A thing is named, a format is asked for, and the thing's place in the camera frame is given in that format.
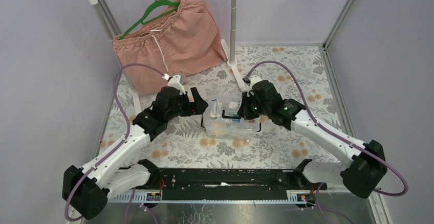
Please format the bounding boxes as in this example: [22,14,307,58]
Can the clear compartment organizer tray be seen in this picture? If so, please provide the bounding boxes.
[203,97,261,127]

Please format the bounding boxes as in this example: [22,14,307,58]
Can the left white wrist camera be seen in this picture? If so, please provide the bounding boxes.
[162,74,186,95]

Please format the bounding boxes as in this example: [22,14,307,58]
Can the pink fabric shorts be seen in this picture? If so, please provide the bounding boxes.
[113,0,227,95]

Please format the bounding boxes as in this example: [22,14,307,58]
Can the purple cable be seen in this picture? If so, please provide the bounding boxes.
[64,63,167,224]
[243,60,409,224]

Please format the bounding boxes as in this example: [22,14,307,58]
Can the green clothes hanger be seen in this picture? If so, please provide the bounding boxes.
[117,0,181,41]

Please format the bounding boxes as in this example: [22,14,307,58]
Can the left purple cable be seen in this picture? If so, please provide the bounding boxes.
[64,63,167,224]

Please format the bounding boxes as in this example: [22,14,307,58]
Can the metal clothes rack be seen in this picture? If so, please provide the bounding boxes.
[80,0,247,93]

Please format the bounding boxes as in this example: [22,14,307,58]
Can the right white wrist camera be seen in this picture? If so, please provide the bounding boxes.
[243,75,262,89]

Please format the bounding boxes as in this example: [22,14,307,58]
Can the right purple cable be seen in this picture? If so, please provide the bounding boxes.
[243,60,409,224]

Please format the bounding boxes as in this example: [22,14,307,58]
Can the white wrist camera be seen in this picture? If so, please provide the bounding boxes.
[162,74,186,95]
[243,75,262,89]

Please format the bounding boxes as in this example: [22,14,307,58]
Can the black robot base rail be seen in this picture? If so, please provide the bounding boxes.
[138,168,327,201]

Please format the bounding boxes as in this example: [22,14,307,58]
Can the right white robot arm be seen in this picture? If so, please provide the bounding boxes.
[237,76,387,198]

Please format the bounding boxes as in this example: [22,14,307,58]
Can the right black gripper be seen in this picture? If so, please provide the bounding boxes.
[237,91,270,120]

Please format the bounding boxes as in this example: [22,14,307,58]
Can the floral table mat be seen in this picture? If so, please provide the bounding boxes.
[125,46,341,169]

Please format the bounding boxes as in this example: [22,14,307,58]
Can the clear plastic kit box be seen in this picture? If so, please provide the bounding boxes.
[201,94,262,141]

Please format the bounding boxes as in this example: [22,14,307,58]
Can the clear box lid black handle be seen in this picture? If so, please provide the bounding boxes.
[202,94,262,125]

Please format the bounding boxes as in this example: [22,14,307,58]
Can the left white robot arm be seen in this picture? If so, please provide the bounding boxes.
[62,86,208,222]

